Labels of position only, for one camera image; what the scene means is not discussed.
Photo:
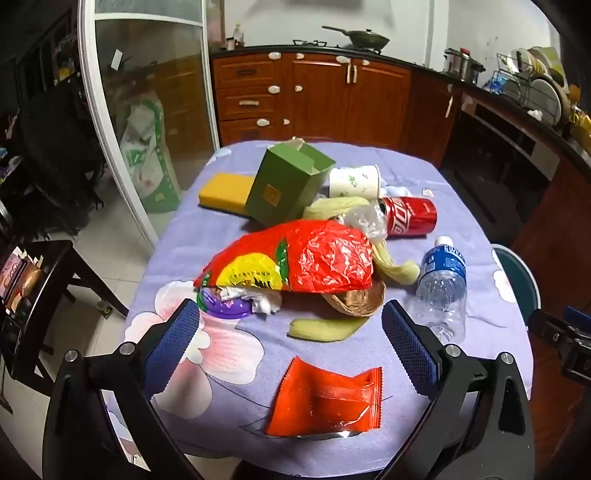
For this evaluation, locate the glass sliding door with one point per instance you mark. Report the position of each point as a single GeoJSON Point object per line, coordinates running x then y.
{"type": "Point", "coordinates": [138, 69]}

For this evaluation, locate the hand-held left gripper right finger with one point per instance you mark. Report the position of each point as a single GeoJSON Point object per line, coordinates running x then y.
{"type": "Point", "coordinates": [411, 350]}

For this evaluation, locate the green white sack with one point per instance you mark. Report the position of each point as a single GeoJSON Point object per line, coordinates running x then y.
{"type": "Point", "coordinates": [150, 157]}

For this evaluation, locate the clear plastic bag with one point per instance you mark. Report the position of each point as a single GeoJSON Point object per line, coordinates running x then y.
{"type": "Point", "coordinates": [364, 221]}

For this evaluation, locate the green banana peel piece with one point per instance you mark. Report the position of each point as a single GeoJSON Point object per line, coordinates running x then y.
{"type": "Point", "coordinates": [323, 328]}

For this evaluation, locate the white tissue piece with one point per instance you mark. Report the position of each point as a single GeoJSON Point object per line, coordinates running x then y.
{"type": "Point", "coordinates": [397, 191]}

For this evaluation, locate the brown woven bowl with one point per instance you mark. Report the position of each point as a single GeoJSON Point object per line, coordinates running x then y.
{"type": "Point", "coordinates": [355, 302]}

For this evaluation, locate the black wooden chair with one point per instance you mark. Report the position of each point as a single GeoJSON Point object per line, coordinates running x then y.
{"type": "Point", "coordinates": [51, 277]}

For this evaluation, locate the large red snack bag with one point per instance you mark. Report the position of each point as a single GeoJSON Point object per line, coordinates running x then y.
{"type": "Point", "coordinates": [318, 258]}

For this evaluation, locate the crumpled white tissue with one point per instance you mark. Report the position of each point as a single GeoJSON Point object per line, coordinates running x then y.
{"type": "Point", "coordinates": [265, 302]}

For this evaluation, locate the purple floral tablecloth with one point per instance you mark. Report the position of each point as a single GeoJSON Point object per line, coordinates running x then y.
{"type": "Point", "coordinates": [221, 240]}

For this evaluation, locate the small clear bottle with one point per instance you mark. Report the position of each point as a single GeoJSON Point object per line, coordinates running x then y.
{"type": "Point", "coordinates": [238, 36]}

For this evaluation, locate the snack packets on chair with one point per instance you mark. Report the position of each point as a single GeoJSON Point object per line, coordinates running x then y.
{"type": "Point", "coordinates": [21, 277]}

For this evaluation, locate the gas stove burner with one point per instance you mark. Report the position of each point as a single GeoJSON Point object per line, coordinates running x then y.
{"type": "Point", "coordinates": [309, 43]}

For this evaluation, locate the white paper cup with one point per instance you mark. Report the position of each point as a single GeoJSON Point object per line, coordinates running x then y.
{"type": "Point", "coordinates": [353, 182]}

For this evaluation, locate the brown wooden kitchen cabinet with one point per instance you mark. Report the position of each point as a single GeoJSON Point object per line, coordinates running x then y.
{"type": "Point", "coordinates": [314, 97]}

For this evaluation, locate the small red foil packet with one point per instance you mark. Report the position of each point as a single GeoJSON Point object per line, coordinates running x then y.
{"type": "Point", "coordinates": [323, 399]}

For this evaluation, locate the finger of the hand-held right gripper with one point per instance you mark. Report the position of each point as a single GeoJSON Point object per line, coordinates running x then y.
{"type": "Point", "coordinates": [547, 325]}
{"type": "Point", "coordinates": [579, 314]}

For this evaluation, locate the red soda can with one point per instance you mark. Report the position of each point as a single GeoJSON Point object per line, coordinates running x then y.
{"type": "Point", "coordinates": [411, 216]}

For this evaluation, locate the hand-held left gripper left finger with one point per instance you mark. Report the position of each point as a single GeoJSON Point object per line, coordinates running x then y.
{"type": "Point", "coordinates": [178, 341]}

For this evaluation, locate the yellow sponge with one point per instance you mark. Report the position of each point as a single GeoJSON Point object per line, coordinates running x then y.
{"type": "Point", "coordinates": [224, 191]}

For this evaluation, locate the clear plastic water bottle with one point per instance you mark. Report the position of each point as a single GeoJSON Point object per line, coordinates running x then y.
{"type": "Point", "coordinates": [441, 286]}

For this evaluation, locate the green carton box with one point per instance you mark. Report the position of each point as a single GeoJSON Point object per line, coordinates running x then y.
{"type": "Point", "coordinates": [277, 184]}

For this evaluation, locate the yellow banana peel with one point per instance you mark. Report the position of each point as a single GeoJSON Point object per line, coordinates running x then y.
{"type": "Point", "coordinates": [332, 206]}
{"type": "Point", "coordinates": [397, 270]}

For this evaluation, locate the built-in oven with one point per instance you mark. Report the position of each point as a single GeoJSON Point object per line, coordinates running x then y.
{"type": "Point", "coordinates": [498, 157]}

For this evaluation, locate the steel pressure pot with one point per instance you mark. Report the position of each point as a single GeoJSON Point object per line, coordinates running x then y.
{"type": "Point", "coordinates": [461, 64]}

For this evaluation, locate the teal round bin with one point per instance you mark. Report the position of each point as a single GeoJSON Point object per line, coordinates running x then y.
{"type": "Point", "coordinates": [517, 277]}

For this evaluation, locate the dark wok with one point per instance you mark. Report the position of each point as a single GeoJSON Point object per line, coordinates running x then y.
{"type": "Point", "coordinates": [367, 39]}

